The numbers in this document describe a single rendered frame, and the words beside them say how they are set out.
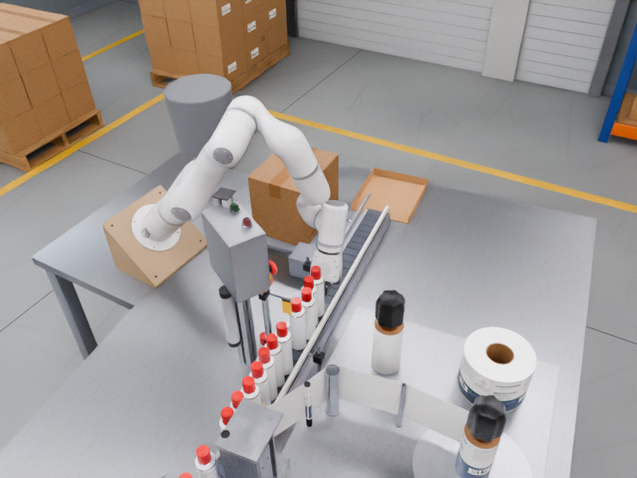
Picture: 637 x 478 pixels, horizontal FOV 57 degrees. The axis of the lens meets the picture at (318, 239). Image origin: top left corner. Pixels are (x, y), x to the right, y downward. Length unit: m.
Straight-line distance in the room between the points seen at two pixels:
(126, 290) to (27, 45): 2.81
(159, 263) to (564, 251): 1.57
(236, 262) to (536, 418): 0.98
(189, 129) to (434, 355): 2.68
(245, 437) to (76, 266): 1.26
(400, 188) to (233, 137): 1.21
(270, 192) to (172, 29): 3.42
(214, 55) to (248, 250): 3.97
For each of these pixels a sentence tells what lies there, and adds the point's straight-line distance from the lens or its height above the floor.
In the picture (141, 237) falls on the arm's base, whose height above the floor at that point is 0.97.
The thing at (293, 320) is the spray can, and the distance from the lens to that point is 1.80.
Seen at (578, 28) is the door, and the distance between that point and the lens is 5.64.
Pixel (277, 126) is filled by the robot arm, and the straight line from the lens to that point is 1.63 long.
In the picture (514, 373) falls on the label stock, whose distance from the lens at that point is 1.74.
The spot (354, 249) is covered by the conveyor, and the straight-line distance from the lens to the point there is 2.25.
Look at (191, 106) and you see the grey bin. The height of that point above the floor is 0.59.
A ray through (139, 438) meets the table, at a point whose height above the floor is 0.83.
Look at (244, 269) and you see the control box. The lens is 1.43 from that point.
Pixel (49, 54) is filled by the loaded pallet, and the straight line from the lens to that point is 4.89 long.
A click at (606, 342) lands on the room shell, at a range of 3.38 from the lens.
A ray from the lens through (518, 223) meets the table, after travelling 2.57.
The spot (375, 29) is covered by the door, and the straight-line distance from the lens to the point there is 6.21.
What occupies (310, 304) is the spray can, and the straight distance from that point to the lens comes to 1.81.
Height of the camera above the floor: 2.35
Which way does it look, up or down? 40 degrees down
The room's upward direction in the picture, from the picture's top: 1 degrees counter-clockwise
